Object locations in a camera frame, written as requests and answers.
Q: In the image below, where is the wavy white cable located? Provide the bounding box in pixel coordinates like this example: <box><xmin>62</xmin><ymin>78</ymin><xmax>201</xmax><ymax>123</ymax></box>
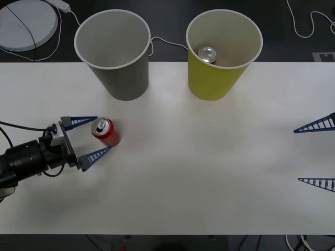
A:
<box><xmin>286</xmin><ymin>0</ymin><xmax>335</xmax><ymax>38</ymax></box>

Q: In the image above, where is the grey patterned floor marker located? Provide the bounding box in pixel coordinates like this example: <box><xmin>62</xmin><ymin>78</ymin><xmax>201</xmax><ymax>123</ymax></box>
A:
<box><xmin>312</xmin><ymin>52</ymin><xmax>335</xmax><ymax>63</ymax></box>

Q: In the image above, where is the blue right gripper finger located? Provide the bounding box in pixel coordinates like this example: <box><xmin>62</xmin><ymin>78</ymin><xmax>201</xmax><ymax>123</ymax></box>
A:
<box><xmin>297</xmin><ymin>177</ymin><xmax>335</xmax><ymax>193</ymax></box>
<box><xmin>293</xmin><ymin>111</ymin><xmax>335</xmax><ymax>134</ymax></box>

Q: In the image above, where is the white round disc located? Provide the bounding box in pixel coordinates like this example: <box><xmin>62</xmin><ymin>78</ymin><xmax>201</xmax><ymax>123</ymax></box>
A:
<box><xmin>0</xmin><ymin>3</ymin><xmax>59</xmax><ymax>52</ymax></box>

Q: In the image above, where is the silver-topped drink can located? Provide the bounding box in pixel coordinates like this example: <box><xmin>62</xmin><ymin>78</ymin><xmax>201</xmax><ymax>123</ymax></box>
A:
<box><xmin>197</xmin><ymin>47</ymin><xmax>218</xmax><ymax>65</ymax></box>

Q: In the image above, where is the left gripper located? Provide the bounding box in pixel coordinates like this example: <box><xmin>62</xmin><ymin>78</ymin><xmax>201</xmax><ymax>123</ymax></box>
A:
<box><xmin>38</xmin><ymin>116</ymin><xmax>114</xmax><ymax>173</ymax></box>

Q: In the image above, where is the black cable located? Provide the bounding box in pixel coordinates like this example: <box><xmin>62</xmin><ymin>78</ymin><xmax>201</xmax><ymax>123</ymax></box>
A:
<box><xmin>4</xmin><ymin>4</ymin><xmax>37</xmax><ymax>62</ymax></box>

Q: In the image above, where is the red drink can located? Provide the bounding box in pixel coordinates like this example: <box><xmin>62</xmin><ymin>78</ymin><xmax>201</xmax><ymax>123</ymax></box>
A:
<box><xmin>91</xmin><ymin>117</ymin><xmax>121</xmax><ymax>147</ymax></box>

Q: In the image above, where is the thin white cable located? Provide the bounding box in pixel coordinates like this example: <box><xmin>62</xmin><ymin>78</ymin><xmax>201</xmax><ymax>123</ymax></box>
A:
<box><xmin>0</xmin><ymin>5</ymin><xmax>63</xmax><ymax>63</ymax></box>

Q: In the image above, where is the white power strip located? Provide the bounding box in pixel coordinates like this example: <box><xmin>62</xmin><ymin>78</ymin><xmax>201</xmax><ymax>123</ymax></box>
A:
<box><xmin>43</xmin><ymin>0</ymin><xmax>71</xmax><ymax>13</ymax></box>

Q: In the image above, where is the yellow-green plastic bin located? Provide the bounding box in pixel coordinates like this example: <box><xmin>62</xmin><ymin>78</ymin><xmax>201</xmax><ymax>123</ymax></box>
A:
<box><xmin>185</xmin><ymin>9</ymin><xmax>263</xmax><ymax>102</ymax></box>

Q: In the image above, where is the grey plastic bin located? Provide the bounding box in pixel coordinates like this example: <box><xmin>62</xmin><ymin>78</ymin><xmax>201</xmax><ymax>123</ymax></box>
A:
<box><xmin>74</xmin><ymin>9</ymin><xmax>152</xmax><ymax>102</ymax></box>

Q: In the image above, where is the white power strip cable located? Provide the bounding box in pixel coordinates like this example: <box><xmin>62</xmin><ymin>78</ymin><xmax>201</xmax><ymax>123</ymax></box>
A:
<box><xmin>67</xmin><ymin>9</ymin><xmax>189</xmax><ymax>57</ymax></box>

